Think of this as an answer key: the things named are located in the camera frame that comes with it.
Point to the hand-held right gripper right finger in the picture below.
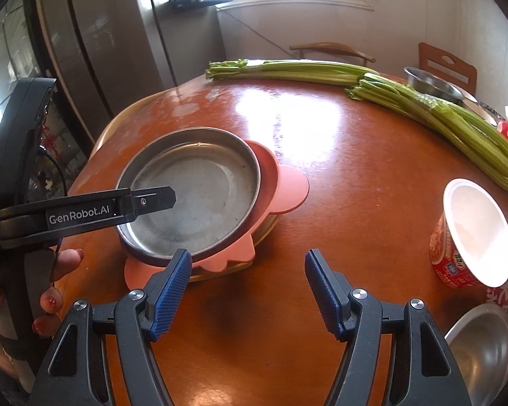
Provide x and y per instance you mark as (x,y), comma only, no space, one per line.
(326,296)

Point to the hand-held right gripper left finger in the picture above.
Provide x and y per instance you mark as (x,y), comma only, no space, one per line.
(171,296)

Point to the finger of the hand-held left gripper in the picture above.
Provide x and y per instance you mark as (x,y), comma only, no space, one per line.
(152,201)

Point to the shallow steel plate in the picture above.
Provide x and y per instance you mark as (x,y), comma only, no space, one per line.
(203,177)

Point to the yellow shell-shaped bowl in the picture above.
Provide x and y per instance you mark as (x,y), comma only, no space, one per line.
(266,226)

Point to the pink plastic plate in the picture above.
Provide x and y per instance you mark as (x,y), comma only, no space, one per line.
(288,190)

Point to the large steel bowl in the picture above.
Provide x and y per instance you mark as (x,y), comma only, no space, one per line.
(482,355)

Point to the person's left hand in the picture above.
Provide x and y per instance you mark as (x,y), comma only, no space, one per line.
(65,259)

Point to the red window decoration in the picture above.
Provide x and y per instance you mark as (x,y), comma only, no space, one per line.
(53,143)

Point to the grey refrigerator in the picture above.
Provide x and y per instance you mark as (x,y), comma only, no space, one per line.
(101,50)

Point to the long celery bunch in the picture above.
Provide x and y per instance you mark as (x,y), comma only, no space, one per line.
(288,70)

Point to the thick celery bunch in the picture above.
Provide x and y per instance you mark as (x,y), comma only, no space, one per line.
(448,127)

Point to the small steel bowl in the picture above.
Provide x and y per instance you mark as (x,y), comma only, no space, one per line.
(432,86)

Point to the wooden chair curved back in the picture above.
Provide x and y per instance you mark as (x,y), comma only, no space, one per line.
(330,47)

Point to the small round dish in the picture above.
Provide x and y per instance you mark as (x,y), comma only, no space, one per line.
(470,98)

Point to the wooden chair with cutout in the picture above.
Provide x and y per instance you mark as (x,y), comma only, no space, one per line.
(432,61)

